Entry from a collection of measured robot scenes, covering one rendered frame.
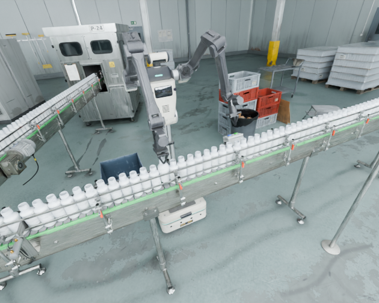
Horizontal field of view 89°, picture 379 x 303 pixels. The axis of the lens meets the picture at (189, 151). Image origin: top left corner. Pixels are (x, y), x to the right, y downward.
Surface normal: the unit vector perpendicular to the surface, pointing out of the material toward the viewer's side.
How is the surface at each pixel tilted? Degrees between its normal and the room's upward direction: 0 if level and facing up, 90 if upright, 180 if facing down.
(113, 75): 90
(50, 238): 90
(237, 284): 0
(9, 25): 90
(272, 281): 0
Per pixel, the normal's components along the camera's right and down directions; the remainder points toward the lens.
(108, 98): 0.11, 0.53
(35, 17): 0.41, 0.47
